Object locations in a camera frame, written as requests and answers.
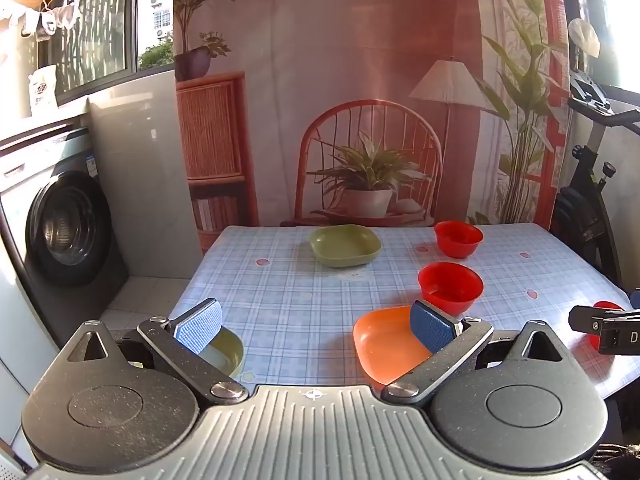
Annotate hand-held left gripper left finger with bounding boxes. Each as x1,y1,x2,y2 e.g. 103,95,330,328
65,298,249,405

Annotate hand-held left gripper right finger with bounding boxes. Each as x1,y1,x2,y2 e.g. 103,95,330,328
382,300,568,405

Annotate red bowl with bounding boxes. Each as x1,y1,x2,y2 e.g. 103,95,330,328
433,221,484,259
589,301,627,349
418,262,485,316

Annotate green square plate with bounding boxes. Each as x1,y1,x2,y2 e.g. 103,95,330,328
308,225,383,268
125,327,246,377

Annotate orange plate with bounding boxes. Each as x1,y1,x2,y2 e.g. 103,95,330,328
353,306,437,382

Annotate blue checkered tablecloth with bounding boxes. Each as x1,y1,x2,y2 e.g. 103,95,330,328
167,224,640,402

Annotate black exercise bike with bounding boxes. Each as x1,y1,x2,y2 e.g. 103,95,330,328
550,71,640,287

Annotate grey washing machine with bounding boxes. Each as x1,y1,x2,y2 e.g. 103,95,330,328
0,127,131,335

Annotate white fabric cover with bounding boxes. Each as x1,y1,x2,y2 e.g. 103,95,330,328
568,18,601,59

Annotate white printed bag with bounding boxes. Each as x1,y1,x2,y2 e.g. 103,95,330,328
28,64,59,117

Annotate window with lattice grille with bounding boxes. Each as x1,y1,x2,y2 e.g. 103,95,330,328
50,0,177,103

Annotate hanging white garment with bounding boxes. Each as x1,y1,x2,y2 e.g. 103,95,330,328
0,6,39,37
36,3,82,42

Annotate printed wall backdrop cloth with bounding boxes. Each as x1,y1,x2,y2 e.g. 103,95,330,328
172,0,575,256

